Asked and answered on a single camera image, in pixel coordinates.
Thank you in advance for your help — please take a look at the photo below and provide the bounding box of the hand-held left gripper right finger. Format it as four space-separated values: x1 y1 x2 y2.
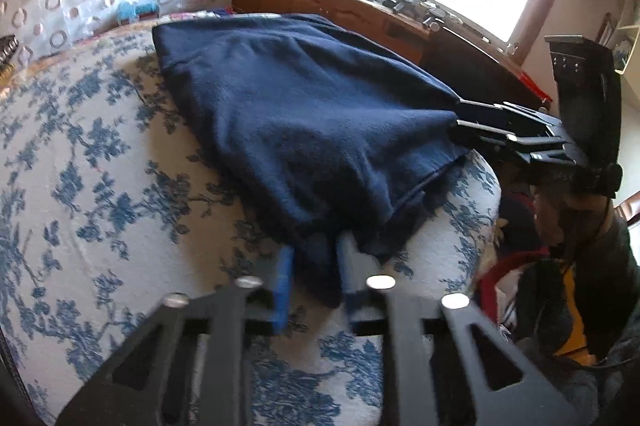
336 236 583 426

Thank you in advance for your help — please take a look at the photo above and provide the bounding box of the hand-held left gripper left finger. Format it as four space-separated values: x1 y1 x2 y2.
55 246 296 426

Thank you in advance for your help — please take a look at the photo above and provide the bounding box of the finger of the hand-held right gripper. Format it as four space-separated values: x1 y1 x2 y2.
447 120 571 163
452 100 563 131

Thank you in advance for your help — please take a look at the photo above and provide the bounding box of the navy printed T-shirt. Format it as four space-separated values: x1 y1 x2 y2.
151 14 473 309

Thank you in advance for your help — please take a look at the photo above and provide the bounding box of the dark table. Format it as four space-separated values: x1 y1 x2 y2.
425 26 553 111

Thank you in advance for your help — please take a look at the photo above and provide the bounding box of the red plastic stool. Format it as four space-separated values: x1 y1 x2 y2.
475 251 548 324

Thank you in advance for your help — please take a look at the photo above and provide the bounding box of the black device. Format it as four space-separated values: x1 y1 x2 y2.
385 0 426 14

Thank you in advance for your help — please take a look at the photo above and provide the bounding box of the person's torso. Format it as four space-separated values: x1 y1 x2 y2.
515 256 640 426

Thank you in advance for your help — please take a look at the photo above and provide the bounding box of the blue floral bed sheet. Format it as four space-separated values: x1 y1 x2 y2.
0 13 501 426

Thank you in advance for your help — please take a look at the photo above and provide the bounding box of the blue tissue pack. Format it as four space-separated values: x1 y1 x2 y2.
116 0 158 25

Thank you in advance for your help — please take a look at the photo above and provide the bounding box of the dark circle-patterned cushion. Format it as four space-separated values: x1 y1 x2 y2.
0 34 20 76

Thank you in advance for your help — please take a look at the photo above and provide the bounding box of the white wall shelf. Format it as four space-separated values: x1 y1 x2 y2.
597 0 640 74

